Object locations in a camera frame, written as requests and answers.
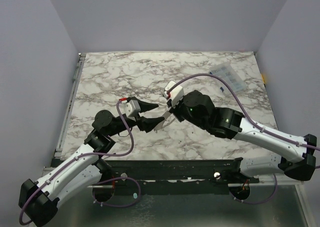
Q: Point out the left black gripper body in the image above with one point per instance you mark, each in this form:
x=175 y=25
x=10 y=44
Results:
x=121 y=126

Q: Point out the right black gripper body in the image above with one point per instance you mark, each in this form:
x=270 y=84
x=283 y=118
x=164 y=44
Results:
x=175 y=111

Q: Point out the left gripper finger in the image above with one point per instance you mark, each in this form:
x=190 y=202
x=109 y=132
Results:
x=148 y=124
x=144 y=106

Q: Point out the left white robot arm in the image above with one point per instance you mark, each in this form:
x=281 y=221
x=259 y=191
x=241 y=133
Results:
x=41 y=199

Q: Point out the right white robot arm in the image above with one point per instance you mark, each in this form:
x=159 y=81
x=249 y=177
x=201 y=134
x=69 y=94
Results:
x=290 y=154

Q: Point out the clear plastic organizer box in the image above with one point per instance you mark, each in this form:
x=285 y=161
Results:
x=226 y=72

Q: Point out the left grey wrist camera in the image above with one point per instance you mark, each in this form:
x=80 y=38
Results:
x=132 y=109

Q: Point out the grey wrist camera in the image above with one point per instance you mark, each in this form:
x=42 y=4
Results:
x=132 y=109
x=173 y=92

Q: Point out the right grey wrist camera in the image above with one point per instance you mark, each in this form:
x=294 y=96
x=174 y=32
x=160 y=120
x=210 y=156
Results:
x=173 y=92

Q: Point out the metal side rail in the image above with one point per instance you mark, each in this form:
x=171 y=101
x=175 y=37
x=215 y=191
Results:
x=75 y=83

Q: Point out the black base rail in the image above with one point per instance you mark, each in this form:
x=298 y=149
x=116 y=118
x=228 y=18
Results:
x=172 y=177

